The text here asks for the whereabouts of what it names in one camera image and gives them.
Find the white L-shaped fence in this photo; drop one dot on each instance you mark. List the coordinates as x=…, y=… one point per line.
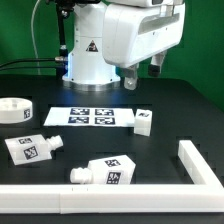
x=204, y=194

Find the white marker sheet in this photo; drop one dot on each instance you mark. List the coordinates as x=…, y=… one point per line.
x=84, y=116

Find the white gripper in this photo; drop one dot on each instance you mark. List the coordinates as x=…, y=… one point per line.
x=135, y=31

